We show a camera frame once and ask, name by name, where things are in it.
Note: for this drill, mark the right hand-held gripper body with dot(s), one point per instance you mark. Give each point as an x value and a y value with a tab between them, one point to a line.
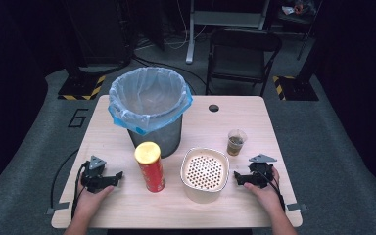
261	174

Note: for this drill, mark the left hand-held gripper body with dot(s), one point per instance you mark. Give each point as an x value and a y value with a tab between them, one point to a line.
94	179

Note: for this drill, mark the clear plastic cup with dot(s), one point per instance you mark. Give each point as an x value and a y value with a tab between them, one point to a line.
238	150

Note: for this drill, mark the used tea bag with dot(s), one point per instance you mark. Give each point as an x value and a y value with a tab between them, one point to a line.
235	142

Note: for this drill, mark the white container with perforated strainer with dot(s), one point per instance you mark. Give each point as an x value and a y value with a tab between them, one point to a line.
205	172

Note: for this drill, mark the grey metal mesh trash bin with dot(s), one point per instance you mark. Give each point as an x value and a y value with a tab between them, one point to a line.
164	137

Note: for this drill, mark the person's right hand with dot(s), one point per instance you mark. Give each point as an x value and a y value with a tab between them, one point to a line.
269	196

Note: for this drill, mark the person's left hand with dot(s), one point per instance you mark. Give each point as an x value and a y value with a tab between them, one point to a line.
89	202

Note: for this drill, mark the red chip can yellow lid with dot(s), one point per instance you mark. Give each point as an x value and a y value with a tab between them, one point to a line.
152	174

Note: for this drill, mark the grey tape strip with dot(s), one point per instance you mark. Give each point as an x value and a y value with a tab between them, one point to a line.
58	207
296	207

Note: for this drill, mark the blue translucent bin bag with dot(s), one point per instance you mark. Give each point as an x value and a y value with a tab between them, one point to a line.
147	98

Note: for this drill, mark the hazard striped black base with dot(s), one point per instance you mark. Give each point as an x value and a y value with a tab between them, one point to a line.
298	89
78	88

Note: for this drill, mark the black folding chair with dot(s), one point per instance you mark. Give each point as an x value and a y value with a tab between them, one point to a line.
241	67

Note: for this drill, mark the black equipment cabinet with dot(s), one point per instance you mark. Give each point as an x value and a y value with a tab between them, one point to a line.
98	32

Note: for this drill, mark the dark upright panel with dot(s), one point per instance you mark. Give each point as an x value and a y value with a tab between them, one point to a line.
150	23

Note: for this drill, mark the dark cluttered shelf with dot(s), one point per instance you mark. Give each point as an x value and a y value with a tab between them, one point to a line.
298	11

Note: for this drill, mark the white metal desk frame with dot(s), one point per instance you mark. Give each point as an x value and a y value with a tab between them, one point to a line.
223	18

